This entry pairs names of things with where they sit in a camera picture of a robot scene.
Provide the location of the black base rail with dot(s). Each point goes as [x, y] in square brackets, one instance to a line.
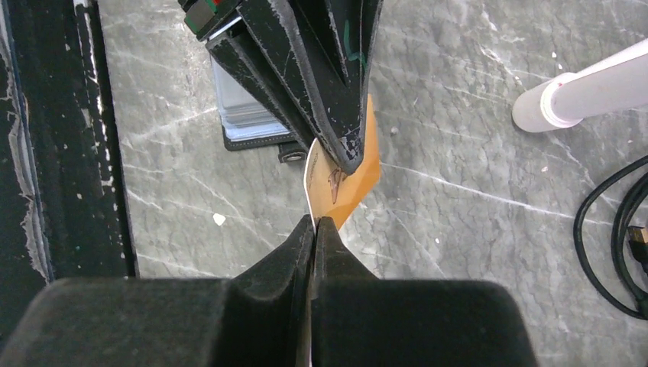
[64, 212]

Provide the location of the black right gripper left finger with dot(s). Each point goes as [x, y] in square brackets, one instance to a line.
[258, 318]

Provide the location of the white PVC pipe frame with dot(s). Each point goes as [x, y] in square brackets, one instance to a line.
[618, 82]

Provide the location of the black leather card holder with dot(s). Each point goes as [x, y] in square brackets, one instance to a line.
[246, 124]

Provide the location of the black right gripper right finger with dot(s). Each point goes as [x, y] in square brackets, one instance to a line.
[359, 319]

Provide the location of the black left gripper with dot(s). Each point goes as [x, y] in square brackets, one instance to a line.
[319, 55]

